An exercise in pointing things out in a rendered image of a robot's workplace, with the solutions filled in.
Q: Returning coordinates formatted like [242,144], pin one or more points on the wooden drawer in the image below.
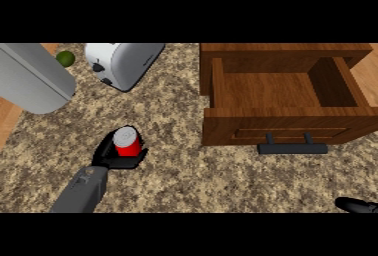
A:
[281,110]

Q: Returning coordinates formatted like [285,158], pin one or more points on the red can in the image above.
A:
[127,144]

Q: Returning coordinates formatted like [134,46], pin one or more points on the white toaster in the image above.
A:
[123,63]

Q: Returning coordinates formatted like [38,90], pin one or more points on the wooden cabinet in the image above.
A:
[275,55]

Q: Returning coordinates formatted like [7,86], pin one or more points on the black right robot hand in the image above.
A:
[354,204]

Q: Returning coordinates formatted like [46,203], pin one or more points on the green round fruit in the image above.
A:
[65,58]

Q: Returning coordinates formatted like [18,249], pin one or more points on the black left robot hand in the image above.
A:
[111,159]

